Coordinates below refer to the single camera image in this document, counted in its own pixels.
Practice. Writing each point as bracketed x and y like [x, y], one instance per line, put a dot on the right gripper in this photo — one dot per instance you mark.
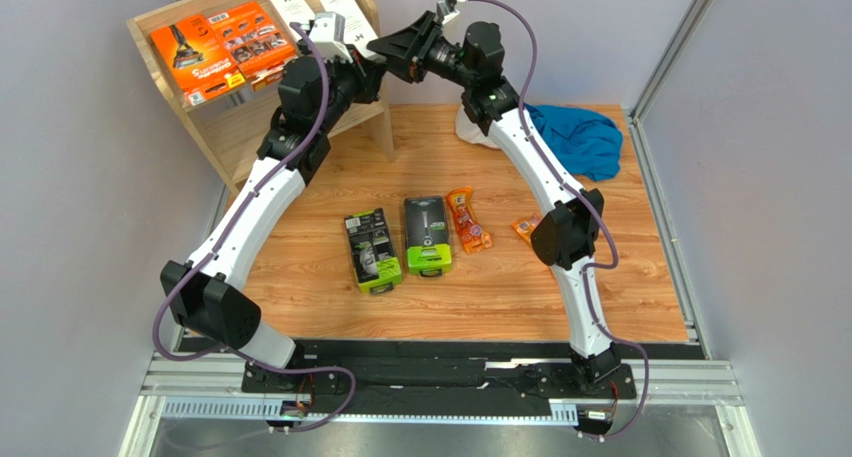
[418, 46]

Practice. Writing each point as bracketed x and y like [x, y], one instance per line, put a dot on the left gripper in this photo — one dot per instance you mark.
[367, 75]

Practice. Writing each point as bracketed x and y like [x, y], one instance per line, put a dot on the white razor box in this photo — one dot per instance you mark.
[359, 32]
[293, 11]

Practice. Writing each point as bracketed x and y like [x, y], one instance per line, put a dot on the orange razor bag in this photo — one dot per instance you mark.
[525, 227]
[473, 237]

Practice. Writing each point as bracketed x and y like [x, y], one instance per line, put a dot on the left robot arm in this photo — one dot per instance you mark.
[205, 293]

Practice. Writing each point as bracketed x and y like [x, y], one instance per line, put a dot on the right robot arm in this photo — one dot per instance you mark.
[565, 238]

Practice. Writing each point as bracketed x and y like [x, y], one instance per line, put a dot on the wooden two-tier shelf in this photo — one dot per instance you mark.
[231, 140]

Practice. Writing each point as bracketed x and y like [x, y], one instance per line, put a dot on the white mesh bag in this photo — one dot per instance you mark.
[469, 132]

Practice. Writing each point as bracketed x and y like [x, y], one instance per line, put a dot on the orange razor cartridge box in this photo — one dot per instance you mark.
[255, 41]

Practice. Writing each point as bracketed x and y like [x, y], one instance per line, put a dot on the orange razor box left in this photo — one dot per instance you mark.
[201, 66]

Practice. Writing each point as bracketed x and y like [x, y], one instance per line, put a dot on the green black razor pack right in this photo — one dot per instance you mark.
[428, 251]

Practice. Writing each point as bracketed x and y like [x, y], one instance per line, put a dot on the green black razor pack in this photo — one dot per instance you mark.
[428, 251]
[376, 265]

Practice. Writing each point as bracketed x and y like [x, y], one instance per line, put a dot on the green black razor pack left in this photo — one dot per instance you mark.
[376, 265]

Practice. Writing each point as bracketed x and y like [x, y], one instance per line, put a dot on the blue cloth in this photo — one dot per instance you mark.
[585, 142]

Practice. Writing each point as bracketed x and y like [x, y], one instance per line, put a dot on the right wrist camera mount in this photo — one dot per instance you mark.
[448, 10]

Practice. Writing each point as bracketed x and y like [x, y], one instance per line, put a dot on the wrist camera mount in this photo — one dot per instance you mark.
[327, 35]
[448, 10]

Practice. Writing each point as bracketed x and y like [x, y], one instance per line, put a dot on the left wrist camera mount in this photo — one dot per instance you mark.
[327, 35]

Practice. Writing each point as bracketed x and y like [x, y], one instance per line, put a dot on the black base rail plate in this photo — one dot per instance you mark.
[458, 380]

